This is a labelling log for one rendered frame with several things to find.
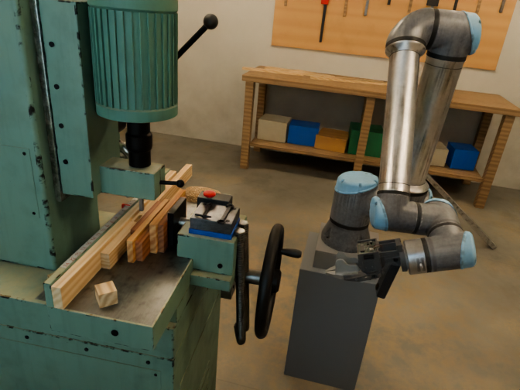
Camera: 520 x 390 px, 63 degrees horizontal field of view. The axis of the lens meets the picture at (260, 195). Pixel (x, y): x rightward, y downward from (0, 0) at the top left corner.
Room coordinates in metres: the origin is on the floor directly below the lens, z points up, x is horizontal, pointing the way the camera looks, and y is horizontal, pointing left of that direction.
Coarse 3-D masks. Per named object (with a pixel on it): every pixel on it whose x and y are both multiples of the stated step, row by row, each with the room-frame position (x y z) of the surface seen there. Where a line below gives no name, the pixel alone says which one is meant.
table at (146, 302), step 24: (120, 264) 0.76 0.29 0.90; (144, 264) 0.77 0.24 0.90; (168, 264) 0.78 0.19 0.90; (192, 264) 0.81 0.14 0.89; (120, 288) 0.68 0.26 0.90; (144, 288) 0.69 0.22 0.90; (168, 288) 0.70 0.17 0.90; (216, 288) 0.78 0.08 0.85; (48, 312) 0.61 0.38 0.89; (72, 312) 0.61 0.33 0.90; (96, 312) 0.61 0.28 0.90; (120, 312) 0.62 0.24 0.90; (144, 312) 0.62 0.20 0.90; (168, 312) 0.66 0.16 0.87; (96, 336) 0.60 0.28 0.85; (120, 336) 0.59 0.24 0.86; (144, 336) 0.59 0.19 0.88
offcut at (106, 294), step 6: (108, 282) 0.66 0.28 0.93; (96, 288) 0.64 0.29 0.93; (102, 288) 0.64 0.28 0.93; (108, 288) 0.64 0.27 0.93; (114, 288) 0.64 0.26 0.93; (96, 294) 0.64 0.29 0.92; (102, 294) 0.62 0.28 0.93; (108, 294) 0.63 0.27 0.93; (114, 294) 0.64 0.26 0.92; (102, 300) 0.62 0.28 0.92; (108, 300) 0.63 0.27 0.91; (114, 300) 0.63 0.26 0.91; (102, 306) 0.62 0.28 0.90
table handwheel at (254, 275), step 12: (276, 228) 0.89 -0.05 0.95; (276, 240) 0.85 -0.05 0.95; (276, 252) 0.82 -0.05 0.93; (264, 264) 0.79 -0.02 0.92; (276, 264) 0.99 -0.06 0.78; (252, 276) 0.87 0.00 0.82; (264, 276) 0.77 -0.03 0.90; (276, 276) 0.86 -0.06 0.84; (264, 288) 0.76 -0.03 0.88; (276, 288) 0.85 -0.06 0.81; (264, 300) 0.75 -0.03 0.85; (264, 312) 0.74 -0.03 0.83; (264, 324) 0.74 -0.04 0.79; (264, 336) 0.77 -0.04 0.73
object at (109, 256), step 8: (184, 168) 1.25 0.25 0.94; (176, 176) 1.18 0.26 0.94; (184, 176) 1.22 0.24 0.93; (168, 192) 1.08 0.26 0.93; (176, 192) 1.15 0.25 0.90; (152, 200) 1.01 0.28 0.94; (160, 200) 1.02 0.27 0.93; (144, 208) 0.96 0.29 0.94; (136, 216) 0.91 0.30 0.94; (128, 224) 0.87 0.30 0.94; (120, 232) 0.83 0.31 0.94; (128, 232) 0.83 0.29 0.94; (112, 240) 0.80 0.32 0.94; (120, 240) 0.80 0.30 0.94; (104, 248) 0.76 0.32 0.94; (112, 248) 0.76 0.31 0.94; (120, 248) 0.79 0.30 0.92; (104, 256) 0.74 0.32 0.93; (112, 256) 0.76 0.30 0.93; (120, 256) 0.79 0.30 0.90; (104, 264) 0.74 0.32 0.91; (112, 264) 0.75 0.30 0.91
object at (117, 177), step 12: (108, 168) 0.90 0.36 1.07; (120, 168) 0.90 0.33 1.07; (132, 168) 0.91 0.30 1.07; (144, 168) 0.92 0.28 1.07; (156, 168) 0.92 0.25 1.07; (108, 180) 0.90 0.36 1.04; (120, 180) 0.90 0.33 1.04; (132, 180) 0.89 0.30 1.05; (144, 180) 0.89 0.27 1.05; (156, 180) 0.90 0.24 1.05; (108, 192) 0.90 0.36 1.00; (120, 192) 0.90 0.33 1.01; (132, 192) 0.89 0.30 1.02; (144, 192) 0.89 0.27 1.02; (156, 192) 0.90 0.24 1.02
